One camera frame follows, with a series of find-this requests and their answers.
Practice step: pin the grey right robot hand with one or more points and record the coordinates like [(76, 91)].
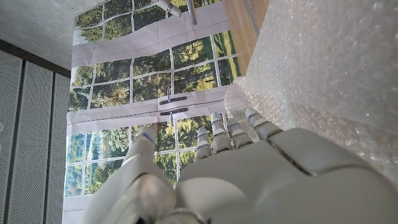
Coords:
[(172, 9)]

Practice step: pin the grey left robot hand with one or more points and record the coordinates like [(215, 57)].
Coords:
[(264, 186)]

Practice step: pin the clear bubble wrap sheet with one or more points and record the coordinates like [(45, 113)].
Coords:
[(326, 68)]

